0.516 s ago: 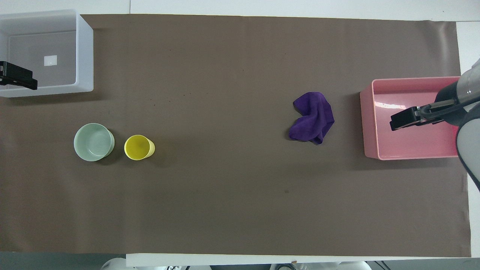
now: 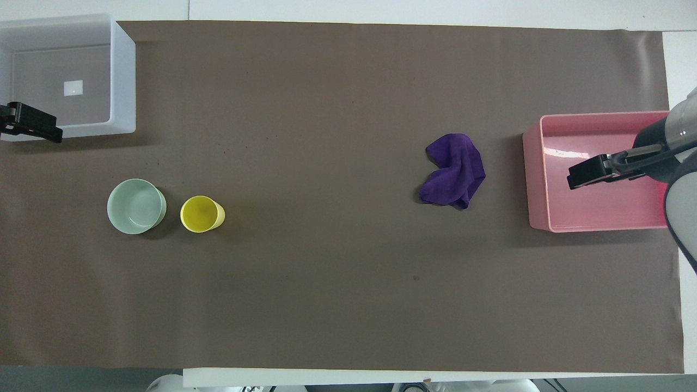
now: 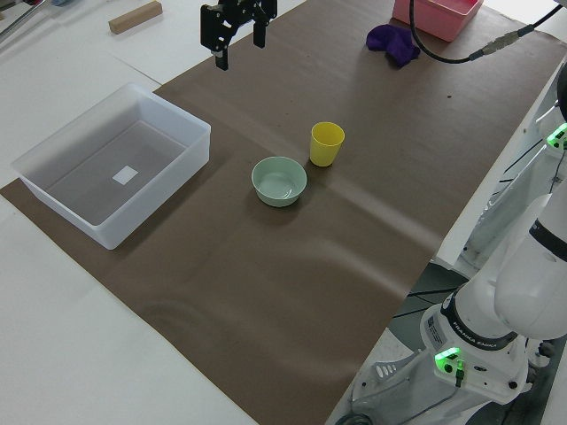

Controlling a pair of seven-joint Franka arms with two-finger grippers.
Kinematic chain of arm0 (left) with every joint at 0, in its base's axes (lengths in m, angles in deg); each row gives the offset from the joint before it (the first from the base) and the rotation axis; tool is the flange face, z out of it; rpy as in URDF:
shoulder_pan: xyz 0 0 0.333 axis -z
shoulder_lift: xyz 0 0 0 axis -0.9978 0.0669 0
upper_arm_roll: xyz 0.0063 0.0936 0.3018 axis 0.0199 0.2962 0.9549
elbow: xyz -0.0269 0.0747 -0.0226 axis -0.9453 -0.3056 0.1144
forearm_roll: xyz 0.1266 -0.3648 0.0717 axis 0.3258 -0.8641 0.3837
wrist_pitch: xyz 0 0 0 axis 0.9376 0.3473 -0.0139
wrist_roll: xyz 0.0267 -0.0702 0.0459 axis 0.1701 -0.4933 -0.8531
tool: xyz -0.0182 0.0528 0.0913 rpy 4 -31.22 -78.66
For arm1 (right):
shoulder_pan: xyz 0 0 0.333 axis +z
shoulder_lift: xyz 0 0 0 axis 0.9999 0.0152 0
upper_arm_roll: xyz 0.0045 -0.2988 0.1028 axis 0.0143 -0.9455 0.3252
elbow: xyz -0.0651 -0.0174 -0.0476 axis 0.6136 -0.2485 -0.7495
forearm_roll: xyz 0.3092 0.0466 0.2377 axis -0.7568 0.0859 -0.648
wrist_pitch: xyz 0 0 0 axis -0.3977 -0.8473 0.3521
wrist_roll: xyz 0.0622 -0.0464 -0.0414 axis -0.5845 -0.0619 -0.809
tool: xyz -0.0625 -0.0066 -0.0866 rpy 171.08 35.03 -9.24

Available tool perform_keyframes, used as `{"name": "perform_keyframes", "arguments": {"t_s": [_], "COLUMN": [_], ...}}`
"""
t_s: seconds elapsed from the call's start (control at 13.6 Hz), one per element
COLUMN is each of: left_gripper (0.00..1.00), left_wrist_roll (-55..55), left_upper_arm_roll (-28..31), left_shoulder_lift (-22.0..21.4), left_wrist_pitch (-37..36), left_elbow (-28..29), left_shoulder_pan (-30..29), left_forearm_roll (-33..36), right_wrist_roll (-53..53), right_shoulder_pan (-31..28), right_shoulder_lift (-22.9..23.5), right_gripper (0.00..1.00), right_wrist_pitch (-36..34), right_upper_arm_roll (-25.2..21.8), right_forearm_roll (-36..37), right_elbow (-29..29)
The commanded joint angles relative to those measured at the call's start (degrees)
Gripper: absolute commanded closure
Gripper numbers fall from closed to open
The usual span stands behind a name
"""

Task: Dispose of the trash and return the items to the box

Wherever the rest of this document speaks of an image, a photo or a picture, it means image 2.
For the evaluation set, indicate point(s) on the yellow cup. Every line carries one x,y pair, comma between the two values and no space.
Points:
200,214

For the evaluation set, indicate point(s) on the white translucent plastic box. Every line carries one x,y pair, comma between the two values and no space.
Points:
122,76

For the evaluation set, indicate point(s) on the purple cloth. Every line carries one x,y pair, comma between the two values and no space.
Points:
454,174

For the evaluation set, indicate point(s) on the light green bowl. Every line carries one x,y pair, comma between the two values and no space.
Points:
136,207

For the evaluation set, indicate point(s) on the pink plastic box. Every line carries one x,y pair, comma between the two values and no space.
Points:
599,209

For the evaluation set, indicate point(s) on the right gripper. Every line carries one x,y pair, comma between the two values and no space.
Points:
660,163

